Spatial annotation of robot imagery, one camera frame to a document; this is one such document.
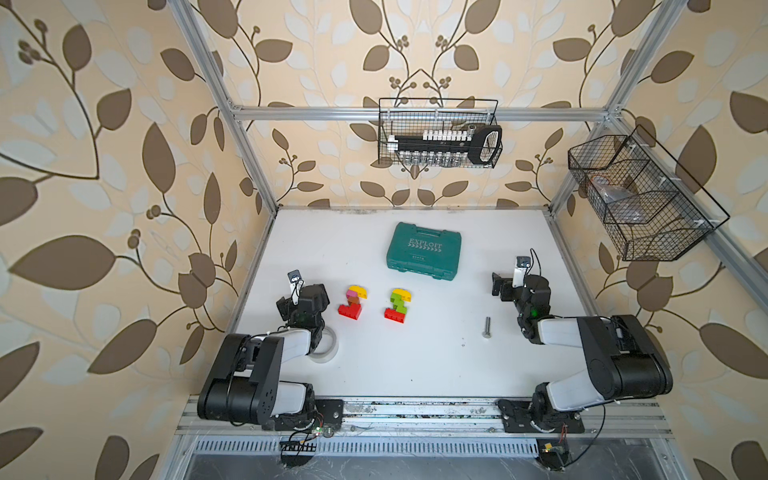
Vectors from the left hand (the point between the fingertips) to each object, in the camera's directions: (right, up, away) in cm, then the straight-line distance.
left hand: (296, 289), depth 91 cm
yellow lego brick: (+34, -3, +4) cm, 34 cm away
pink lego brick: (+17, -3, +3) cm, 17 cm away
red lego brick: (+17, -7, 0) cm, 19 cm away
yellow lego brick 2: (+19, -2, +5) cm, 20 cm away
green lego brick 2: (+32, -6, +2) cm, 33 cm away
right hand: (+68, +4, +3) cm, 68 cm away
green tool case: (+41, +11, +11) cm, 44 cm away
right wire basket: (+94, +23, -18) cm, 98 cm away
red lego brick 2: (+30, -8, -1) cm, 31 cm away
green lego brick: (+31, -4, +3) cm, 31 cm away
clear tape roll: (+11, -16, -6) cm, 20 cm away
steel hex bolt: (+58, -13, -3) cm, 59 cm away
